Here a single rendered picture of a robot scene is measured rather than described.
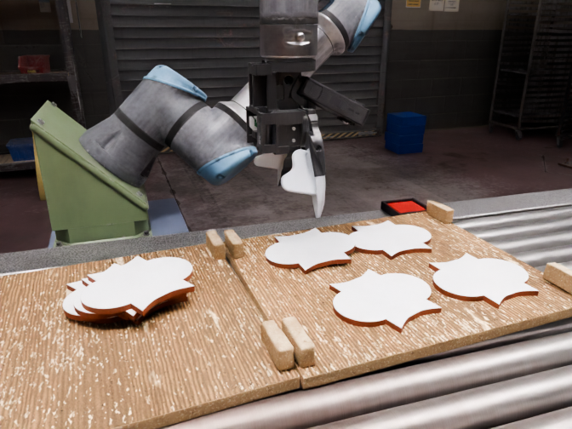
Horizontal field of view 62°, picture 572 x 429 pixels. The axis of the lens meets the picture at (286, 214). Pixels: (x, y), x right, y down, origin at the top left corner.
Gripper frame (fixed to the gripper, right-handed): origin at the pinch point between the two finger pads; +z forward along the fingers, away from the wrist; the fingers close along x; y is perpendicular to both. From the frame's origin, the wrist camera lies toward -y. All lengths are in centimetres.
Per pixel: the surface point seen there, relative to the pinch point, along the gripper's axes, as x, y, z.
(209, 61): -455, -84, 9
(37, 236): -260, 78, 103
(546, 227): 2, -49, 11
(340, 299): 15.1, 0.8, 8.0
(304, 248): 0.6, -0.3, 7.7
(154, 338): 13.9, 23.7, 8.8
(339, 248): 3.0, -5.0, 7.4
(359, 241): 0.5, -10.0, 8.0
